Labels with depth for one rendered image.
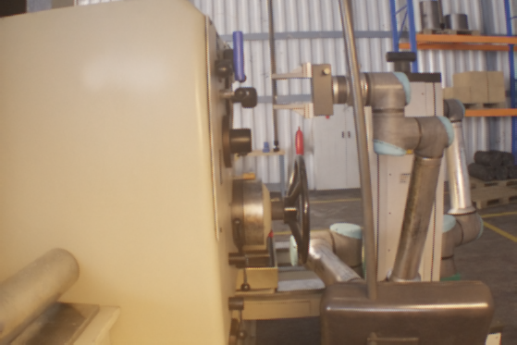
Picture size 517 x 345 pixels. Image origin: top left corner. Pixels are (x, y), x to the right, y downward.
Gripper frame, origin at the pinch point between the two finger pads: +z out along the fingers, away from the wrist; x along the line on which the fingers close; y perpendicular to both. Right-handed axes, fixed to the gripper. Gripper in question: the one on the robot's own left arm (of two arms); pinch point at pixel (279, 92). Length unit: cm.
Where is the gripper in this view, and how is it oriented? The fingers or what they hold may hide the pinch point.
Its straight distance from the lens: 109.8
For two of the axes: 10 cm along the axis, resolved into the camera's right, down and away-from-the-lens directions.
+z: -10.0, 0.4, 0.2
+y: -0.2, 0.7, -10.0
